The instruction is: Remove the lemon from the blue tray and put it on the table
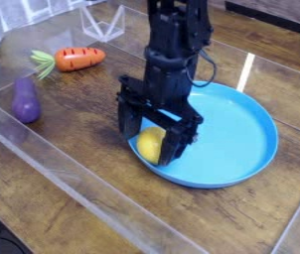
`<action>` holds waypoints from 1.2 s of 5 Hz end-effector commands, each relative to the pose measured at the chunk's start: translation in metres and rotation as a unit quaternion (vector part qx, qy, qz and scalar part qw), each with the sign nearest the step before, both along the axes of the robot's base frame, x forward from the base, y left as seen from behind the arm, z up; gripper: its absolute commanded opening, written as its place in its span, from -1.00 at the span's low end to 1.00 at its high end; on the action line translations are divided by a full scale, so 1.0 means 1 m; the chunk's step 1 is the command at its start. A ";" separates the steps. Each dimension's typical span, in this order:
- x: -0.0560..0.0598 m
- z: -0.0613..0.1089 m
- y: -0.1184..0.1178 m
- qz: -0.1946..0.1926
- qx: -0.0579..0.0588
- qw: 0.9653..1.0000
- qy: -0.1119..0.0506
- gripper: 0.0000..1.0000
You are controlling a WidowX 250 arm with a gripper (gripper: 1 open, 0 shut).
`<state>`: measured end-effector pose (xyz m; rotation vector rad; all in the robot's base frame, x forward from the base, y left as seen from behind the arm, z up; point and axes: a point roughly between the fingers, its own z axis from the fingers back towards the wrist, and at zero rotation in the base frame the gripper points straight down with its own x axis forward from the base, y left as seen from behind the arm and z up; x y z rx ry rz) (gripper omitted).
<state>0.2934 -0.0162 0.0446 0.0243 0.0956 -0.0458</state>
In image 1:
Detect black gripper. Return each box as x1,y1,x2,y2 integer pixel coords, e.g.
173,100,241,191
118,48,203,166

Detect yellow toy lemon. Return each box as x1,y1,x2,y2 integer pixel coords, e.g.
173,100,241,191
136,127,166,165

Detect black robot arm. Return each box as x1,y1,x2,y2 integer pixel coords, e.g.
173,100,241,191
116,0,213,166

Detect blue round tray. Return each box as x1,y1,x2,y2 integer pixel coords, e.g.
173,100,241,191
126,80,280,190

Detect orange toy carrot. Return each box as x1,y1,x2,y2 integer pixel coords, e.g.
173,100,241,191
31,47,106,79

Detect purple toy eggplant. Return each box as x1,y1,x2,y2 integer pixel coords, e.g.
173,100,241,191
12,77,41,123

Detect grey patterned curtain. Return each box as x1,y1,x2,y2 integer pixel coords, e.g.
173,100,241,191
0,0,106,44

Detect clear acrylic enclosure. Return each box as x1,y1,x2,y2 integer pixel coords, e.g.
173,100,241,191
0,0,300,254

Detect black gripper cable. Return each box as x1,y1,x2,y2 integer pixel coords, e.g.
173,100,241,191
185,49,218,88

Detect clear acrylic corner bracket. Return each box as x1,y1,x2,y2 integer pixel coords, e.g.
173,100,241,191
79,6,124,43

